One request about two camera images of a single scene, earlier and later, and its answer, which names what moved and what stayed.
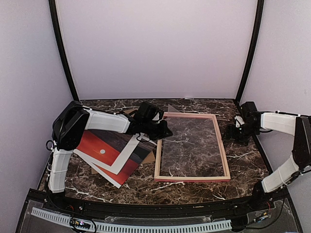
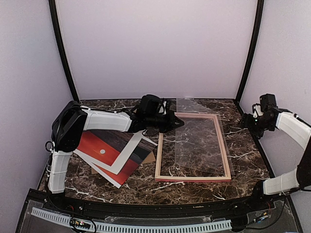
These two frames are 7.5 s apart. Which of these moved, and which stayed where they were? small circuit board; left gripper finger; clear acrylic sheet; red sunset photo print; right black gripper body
Moved: clear acrylic sheet; left gripper finger; right black gripper body
Stayed: small circuit board; red sunset photo print
